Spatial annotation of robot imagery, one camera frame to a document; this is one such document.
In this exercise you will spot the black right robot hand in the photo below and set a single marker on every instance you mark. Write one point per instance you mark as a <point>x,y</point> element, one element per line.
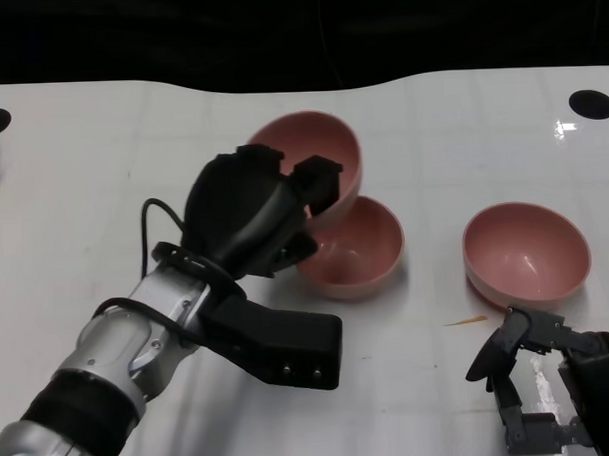
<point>597,378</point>

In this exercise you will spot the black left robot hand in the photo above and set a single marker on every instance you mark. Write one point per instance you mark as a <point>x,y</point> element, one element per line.
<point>234,215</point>

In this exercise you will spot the pink plastic bowl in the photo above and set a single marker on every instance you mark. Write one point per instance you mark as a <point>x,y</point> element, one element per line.
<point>306,138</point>
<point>525,250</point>
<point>355,256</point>

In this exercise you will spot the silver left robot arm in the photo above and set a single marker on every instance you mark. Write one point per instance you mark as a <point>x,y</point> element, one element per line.
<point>113,345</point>

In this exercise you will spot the thin orange scrap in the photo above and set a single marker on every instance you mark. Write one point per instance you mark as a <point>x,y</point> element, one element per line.
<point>468,321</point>

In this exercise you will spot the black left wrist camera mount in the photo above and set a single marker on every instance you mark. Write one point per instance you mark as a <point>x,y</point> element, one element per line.
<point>288,343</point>

